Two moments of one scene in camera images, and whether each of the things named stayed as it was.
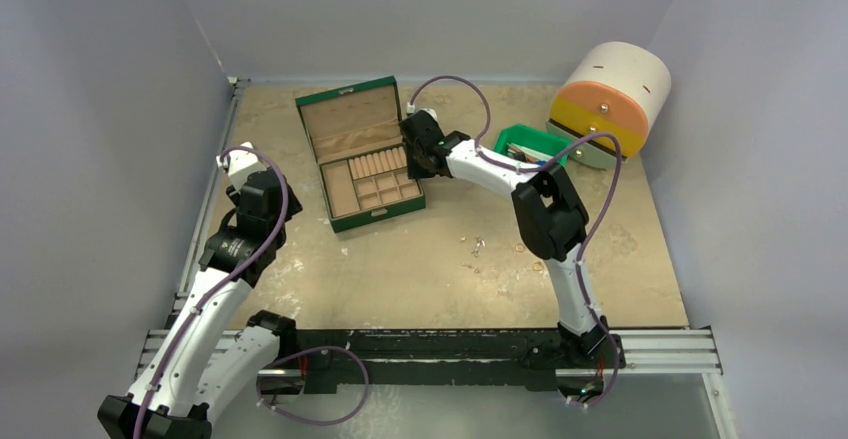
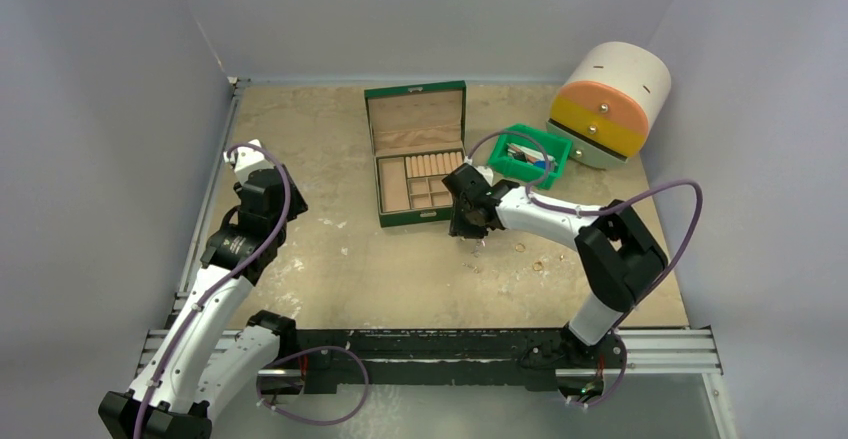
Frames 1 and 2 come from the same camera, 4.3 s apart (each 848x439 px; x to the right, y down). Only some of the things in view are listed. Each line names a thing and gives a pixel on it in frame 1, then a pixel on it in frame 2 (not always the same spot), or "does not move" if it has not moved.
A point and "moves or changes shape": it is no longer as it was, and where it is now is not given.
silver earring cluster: (480, 243) does not move
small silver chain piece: (474, 268) does not move
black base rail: (352, 361) does not move
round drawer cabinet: (618, 88) does not move
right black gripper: (416, 147) to (466, 203)
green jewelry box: (360, 142) moves or changes shape
